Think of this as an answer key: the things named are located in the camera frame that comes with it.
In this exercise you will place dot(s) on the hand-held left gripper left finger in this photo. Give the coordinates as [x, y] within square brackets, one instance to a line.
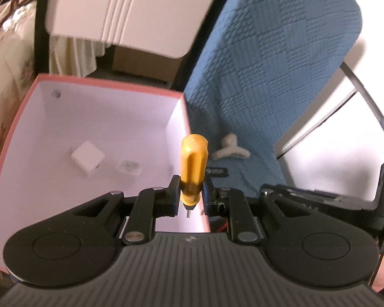
[174, 193]

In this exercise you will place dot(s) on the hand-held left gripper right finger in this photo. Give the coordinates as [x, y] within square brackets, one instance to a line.
[207, 192]

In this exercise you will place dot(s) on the large white charger cube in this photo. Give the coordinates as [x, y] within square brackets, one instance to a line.
[88, 159]

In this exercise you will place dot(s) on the pink cardboard box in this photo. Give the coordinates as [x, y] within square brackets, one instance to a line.
[115, 118]

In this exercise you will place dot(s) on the white hair clip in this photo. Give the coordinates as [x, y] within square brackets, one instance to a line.
[230, 150]

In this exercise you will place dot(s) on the blue quilted mat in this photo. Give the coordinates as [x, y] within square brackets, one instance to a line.
[268, 54]

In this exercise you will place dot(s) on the white hanging cloth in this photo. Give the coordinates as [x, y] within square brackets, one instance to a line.
[73, 57]

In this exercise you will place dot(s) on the white ribbed panel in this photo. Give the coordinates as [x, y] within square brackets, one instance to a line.
[131, 9]

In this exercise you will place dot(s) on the floral bed sheet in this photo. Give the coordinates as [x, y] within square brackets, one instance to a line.
[6, 86]

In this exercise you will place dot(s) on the metal rail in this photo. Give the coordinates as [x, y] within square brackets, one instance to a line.
[371, 102]

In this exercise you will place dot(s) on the black frame post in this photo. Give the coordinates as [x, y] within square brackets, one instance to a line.
[42, 38]

